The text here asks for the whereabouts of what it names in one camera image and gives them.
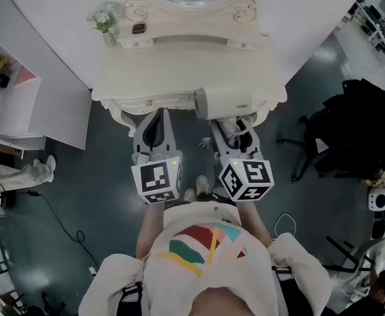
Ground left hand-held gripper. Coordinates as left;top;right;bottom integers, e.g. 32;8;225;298
131;107;184;205

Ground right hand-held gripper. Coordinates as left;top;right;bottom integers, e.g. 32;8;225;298
210;119;275;202

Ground cream vanity dressing table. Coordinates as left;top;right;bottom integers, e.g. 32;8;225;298
91;0;288;138

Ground person's right forearm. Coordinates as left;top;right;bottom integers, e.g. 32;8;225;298
234;198;272;243

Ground person's left forearm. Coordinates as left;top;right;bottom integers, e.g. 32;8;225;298
135;202;167;260

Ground person's right white shoe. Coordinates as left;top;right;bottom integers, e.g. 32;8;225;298
195;175;210;197

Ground black office chair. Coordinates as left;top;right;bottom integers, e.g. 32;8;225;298
276;115;347;182

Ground white shelf cabinet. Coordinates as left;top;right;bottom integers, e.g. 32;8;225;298
0;28;93;151

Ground white flowers in glass vase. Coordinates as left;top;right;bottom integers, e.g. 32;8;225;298
86;3;122;47

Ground person's white printed shirt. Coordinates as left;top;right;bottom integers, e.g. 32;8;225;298
78;201;333;316

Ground white round device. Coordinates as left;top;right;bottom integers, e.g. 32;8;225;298
367;185;385;213

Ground black power adapter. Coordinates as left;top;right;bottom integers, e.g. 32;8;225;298
0;192;16;209

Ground yellow flowers in black pot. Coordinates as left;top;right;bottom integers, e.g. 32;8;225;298
0;55;12;90

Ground white floor cable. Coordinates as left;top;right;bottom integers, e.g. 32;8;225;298
273;213;297;242

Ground black floor cable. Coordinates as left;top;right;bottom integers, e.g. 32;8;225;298
27;189;99;271

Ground black backpack strap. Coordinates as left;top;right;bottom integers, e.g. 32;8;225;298
116;281;144;316
270;265;299;316

